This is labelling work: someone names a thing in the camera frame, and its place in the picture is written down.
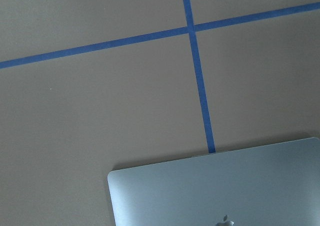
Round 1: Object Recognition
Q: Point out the silver closed laptop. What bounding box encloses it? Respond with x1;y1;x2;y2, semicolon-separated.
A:
107;137;320;225

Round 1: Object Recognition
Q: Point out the blue tape line lengthwise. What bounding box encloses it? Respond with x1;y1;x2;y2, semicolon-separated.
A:
183;0;216;153

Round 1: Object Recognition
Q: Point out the blue tape line crosswise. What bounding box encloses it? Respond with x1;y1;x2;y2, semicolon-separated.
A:
0;2;320;69

